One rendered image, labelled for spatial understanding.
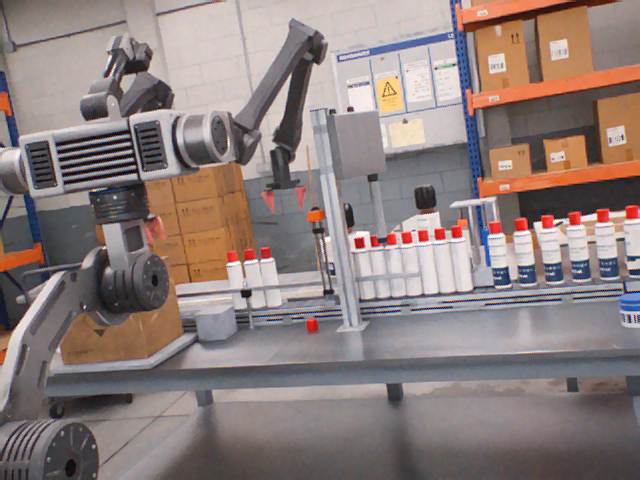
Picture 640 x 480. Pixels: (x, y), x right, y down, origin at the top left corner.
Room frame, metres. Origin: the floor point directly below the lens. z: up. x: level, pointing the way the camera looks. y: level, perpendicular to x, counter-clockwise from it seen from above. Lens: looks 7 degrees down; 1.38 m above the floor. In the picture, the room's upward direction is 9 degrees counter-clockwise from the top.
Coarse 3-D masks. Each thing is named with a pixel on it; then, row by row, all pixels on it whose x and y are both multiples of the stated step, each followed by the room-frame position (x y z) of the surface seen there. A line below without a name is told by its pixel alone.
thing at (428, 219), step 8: (416, 192) 2.70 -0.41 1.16; (424, 192) 2.68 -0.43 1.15; (432, 192) 2.69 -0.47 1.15; (416, 200) 2.72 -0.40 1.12; (424, 200) 2.68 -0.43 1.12; (432, 200) 2.69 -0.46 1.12; (424, 208) 2.69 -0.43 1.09; (432, 208) 2.70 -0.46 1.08; (424, 216) 2.68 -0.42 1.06; (432, 216) 2.68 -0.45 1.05; (424, 224) 2.68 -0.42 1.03; (432, 224) 2.68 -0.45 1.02
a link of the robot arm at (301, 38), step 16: (288, 32) 1.88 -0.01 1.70; (304, 32) 1.87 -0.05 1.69; (288, 48) 1.86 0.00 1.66; (304, 48) 1.88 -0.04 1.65; (272, 64) 1.85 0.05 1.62; (288, 64) 1.85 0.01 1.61; (272, 80) 1.83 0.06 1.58; (256, 96) 1.82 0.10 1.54; (272, 96) 1.83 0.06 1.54; (240, 112) 1.81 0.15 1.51; (256, 112) 1.80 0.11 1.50; (240, 128) 1.83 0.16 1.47; (256, 128) 1.81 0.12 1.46; (240, 144) 1.76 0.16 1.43; (256, 144) 1.81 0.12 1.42; (240, 160) 1.77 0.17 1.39
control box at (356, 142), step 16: (352, 112) 2.06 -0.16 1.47; (368, 112) 2.08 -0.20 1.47; (336, 128) 2.01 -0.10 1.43; (352, 128) 2.04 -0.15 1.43; (368, 128) 2.08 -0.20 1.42; (336, 144) 2.02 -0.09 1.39; (352, 144) 2.04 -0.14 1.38; (368, 144) 2.07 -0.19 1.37; (336, 160) 2.03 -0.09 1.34; (352, 160) 2.03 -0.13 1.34; (368, 160) 2.07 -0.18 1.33; (384, 160) 2.10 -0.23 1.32; (336, 176) 2.04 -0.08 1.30; (352, 176) 2.03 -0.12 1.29
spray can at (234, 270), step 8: (232, 256) 2.34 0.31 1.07; (232, 264) 2.34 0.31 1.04; (240, 264) 2.36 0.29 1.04; (232, 272) 2.34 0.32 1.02; (240, 272) 2.35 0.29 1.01; (232, 280) 2.34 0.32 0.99; (240, 280) 2.34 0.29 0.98; (232, 296) 2.35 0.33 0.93; (240, 296) 2.34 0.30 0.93; (240, 304) 2.34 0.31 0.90
